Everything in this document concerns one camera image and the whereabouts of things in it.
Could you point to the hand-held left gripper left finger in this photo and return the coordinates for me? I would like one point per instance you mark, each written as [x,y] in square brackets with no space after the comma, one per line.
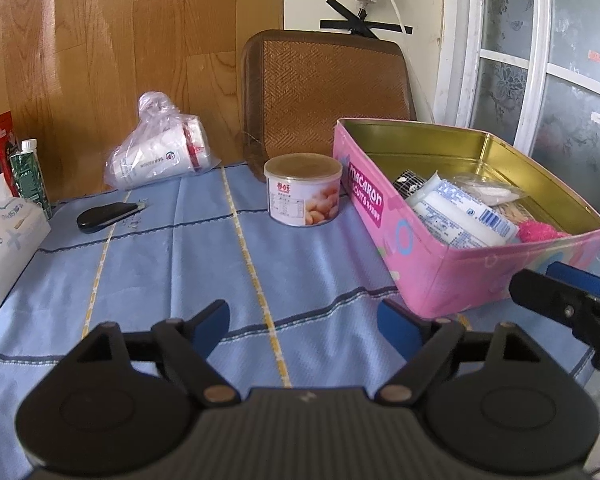
[212,322]

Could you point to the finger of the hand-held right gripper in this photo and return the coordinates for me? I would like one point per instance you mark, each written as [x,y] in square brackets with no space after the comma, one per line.
[590,282]
[545,292]

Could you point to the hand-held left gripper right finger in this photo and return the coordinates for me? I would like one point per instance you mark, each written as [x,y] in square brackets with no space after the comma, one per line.
[397,322]

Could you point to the pink tin box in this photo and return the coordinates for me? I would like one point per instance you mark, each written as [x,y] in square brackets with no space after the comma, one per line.
[430,270]

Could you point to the teal patterned tissue pack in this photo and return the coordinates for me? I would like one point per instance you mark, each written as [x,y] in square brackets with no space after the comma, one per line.
[410,180]

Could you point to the pink fluffy cloth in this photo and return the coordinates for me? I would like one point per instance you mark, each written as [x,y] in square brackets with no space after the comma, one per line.
[535,230]

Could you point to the blue striped tablecloth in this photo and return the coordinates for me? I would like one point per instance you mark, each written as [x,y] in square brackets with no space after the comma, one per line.
[155,270]

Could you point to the clear plastic packet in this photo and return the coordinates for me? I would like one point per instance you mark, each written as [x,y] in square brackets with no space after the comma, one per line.
[485,190]

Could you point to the white blue label tissue pack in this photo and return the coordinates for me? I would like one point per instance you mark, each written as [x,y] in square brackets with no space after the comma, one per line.
[455,210]

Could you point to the round food can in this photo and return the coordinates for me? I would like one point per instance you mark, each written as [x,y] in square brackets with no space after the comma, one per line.
[300,200]

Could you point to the black utility knife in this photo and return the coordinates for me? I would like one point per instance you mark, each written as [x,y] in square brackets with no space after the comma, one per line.
[100,217]

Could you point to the white framed frosted glass door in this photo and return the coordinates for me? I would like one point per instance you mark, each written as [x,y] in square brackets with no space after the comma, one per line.
[580,125]

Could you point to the plastic bag of paper cups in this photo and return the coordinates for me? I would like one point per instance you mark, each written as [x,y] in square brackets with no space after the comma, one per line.
[155,155]

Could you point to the white tissue box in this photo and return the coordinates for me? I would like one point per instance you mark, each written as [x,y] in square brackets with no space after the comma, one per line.
[10,240]

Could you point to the green bottle white cap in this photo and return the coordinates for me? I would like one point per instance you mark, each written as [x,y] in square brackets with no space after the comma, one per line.
[27,175]

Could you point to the brown woven chair back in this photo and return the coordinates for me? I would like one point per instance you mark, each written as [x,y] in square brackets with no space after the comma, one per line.
[320,90]

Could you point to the black tape cross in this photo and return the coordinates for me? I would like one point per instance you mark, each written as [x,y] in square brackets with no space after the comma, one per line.
[360,24]

